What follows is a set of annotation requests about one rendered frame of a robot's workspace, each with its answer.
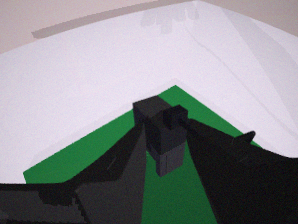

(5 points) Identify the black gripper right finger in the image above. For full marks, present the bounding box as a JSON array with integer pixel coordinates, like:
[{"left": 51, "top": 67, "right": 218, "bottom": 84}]
[{"left": 186, "top": 119, "right": 298, "bottom": 224}]

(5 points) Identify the green circuit board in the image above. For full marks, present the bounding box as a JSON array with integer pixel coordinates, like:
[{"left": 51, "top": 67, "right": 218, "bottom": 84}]
[{"left": 23, "top": 84, "right": 243, "bottom": 224}]

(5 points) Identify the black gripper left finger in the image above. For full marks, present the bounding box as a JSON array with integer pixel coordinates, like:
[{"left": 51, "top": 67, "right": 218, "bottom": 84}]
[{"left": 0, "top": 123, "right": 146, "bottom": 224}]

